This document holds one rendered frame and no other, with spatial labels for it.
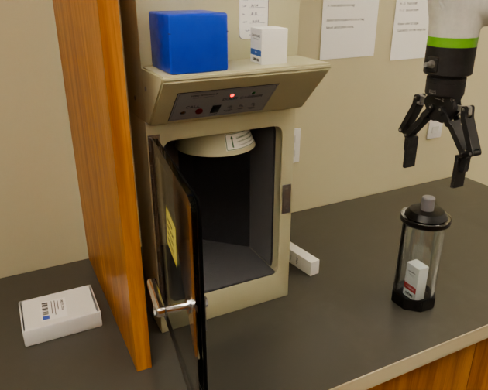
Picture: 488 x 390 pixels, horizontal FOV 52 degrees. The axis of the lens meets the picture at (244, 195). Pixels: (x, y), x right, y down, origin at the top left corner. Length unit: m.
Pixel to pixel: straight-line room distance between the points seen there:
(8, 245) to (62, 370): 0.46
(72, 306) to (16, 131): 0.45
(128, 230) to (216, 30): 0.36
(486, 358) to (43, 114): 1.24
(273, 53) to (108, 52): 0.29
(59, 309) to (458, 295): 0.94
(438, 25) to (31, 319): 1.01
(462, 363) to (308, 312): 0.39
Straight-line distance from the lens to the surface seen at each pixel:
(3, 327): 1.26
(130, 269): 0.93
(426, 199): 1.16
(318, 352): 1.09
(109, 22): 0.80
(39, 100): 1.33
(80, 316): 1.17
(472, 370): 1.40
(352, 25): 1.66
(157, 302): 0.77
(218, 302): 1.16
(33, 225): 1.43
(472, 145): 1.06
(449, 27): 1.04
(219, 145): 1.02
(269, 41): 0.91
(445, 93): 1.07
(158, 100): 0.84
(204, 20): 0.82
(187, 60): 0.82
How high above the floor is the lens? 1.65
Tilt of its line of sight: 23 degrees down
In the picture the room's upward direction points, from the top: straight up
